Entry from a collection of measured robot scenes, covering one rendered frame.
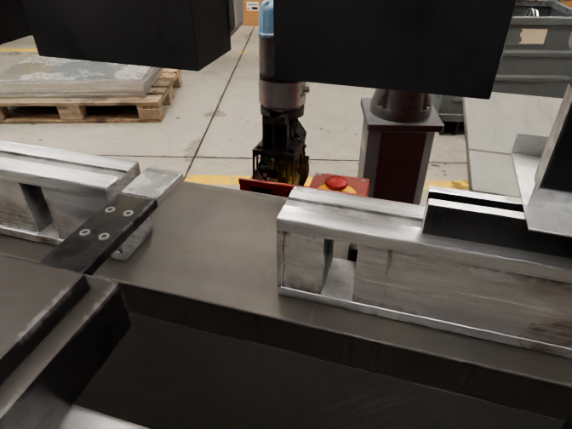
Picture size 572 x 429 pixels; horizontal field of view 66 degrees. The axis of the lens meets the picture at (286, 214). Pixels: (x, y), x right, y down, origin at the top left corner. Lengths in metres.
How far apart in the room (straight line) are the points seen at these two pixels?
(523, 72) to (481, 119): 2.48
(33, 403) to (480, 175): 0.37
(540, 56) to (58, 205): 2.79
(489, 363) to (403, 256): 0.12
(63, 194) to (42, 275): 0.25
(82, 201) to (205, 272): 0.15
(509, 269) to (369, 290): 0.12
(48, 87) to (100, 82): 0.35
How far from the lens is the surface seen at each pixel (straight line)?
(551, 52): 3.05
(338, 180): 0.77
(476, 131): 0.52
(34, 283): 0.27
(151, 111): 3.14
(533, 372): 0.45
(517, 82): 3.04
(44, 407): 0.25
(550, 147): 0.37
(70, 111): 3.33
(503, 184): 0.42
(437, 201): 0.38
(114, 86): 3.25
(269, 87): 0.70
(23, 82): 3.49
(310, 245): 0.40
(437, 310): 0.43
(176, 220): 0.57
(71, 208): 0.52
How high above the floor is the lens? 1.20
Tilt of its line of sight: 35 degrees down
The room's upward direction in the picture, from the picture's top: straight up
